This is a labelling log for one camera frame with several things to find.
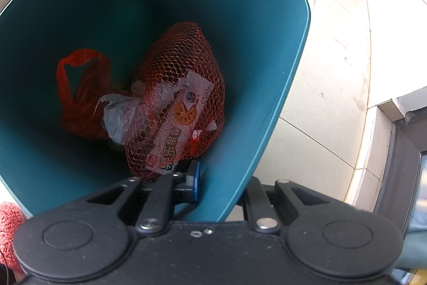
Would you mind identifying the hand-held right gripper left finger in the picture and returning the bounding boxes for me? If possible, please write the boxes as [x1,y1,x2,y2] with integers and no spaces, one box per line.
[65,161,201,236]

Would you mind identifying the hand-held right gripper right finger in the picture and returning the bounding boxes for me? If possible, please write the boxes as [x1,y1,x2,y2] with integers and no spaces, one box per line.
[242,175,359,236]

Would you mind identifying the teal plastic trash bin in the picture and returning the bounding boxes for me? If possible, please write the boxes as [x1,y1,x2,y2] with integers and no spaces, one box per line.
[0,0,311,222]

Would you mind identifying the red mesh net bag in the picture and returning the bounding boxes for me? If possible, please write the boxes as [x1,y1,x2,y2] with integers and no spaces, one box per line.
[124,22,226,184]

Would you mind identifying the grey door frame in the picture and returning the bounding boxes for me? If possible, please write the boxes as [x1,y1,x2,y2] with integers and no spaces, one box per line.
[374,125,427,232]

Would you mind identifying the person's pink fleece clothing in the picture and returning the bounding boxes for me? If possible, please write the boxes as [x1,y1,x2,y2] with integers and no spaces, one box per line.
[0,201,25,275]

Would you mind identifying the white green snack box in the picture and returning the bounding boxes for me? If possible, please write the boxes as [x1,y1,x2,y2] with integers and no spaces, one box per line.
[145,69,214,176]

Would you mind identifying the white paper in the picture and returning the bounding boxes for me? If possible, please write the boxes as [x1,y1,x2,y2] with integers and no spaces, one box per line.
[99,81,187,146]

